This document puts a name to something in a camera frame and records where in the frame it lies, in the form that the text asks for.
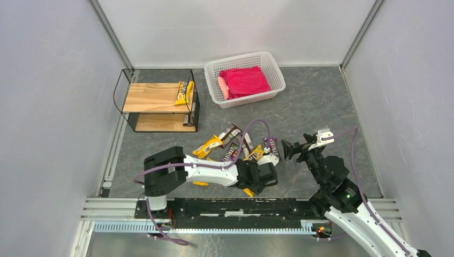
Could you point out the yellow candy bag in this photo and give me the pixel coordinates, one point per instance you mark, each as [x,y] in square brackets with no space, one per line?
[184,92]
[202,151]
[249,192]

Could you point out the purple brown M&M bag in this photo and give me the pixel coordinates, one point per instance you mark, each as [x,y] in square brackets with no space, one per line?
[271,143]

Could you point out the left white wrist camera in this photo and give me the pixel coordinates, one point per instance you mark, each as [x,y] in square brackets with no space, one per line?
[269,158]

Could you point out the brown candy bag middle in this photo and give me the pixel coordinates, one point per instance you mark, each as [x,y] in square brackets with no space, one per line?
[247,146]

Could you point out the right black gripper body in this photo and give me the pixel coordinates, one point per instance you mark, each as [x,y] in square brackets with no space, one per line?
[300,149]

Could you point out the brown candy bag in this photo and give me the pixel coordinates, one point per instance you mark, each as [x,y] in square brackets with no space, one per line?
[229,134]
[247,146]

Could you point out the black wire wooden shelf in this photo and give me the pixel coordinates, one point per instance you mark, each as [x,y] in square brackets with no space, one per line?
[145,100]

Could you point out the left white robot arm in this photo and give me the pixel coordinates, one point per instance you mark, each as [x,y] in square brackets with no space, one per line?
[167,170]

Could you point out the yellow M&M bag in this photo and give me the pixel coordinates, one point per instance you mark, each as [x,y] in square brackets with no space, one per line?
[199,183]
[255,155]

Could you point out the pink folded cloth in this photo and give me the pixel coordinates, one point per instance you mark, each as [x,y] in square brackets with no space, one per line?
[237,83]

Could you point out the brown candy bag lower shelf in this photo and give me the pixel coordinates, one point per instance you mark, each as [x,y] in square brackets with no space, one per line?
[188,121]

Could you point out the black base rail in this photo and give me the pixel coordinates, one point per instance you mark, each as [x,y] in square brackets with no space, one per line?
[238,213]

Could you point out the purple candy bag centre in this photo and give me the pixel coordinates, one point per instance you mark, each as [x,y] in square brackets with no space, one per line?
[232,153]

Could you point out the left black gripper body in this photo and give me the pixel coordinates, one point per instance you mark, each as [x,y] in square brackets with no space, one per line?
[250,182]

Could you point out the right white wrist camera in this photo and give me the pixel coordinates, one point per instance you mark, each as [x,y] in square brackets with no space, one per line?
[321,138]

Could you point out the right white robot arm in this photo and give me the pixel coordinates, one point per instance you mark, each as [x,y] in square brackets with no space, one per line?
[340,200]

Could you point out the white plastic basket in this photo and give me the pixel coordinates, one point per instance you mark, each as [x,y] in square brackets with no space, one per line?
[263,59]

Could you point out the brown candy bag top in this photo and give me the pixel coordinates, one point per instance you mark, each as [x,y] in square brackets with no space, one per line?
[229,134]

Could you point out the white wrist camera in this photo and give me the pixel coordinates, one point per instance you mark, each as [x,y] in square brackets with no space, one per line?
[321,138]
[269,158]

